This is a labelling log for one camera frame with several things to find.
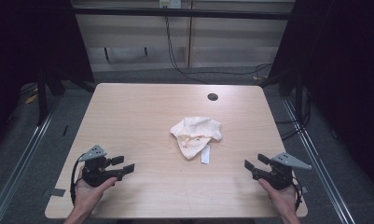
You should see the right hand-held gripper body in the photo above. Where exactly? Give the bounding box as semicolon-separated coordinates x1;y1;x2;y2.
253;151;312;191

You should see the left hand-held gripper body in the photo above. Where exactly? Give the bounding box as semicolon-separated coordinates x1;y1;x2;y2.
77;144;126;188

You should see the cream printed towel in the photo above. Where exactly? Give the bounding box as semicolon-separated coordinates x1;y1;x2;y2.
169;116;223;165

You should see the person's right hand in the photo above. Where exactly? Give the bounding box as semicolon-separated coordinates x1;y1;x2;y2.
257;177;301;217

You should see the person's left hand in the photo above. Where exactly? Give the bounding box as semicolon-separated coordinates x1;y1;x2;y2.
73;165;118;217

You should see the black metal stand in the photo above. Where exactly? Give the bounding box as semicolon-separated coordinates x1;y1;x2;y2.
35;66;66;127

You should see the yellow floor object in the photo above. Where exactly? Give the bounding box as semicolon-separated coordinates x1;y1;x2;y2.
24;92;39;105

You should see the dark curtain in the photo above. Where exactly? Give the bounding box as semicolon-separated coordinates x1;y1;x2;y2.
262;0;374;197
0;0;95;153

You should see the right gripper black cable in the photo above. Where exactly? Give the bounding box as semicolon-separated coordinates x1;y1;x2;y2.
290;175;304;212

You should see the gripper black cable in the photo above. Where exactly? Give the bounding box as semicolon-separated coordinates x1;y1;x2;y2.
290;175;304;212
69;153;86;206

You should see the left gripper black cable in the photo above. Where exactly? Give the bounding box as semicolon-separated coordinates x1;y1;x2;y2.
69;153;86;206

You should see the aluminium floor rail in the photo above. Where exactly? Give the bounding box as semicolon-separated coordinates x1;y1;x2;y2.
282;97;357;224
0;92;62;224

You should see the bundle of black floor cables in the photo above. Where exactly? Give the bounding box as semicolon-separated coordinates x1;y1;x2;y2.
273;88;312;142

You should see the long black power cable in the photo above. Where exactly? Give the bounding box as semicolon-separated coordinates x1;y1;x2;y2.
164;15;273;85

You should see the black horizontal frame bar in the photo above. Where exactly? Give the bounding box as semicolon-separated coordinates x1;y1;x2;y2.
72;7;292;21

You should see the white wall power outlet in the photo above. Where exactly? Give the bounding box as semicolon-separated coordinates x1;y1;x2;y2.
159;0;183;9

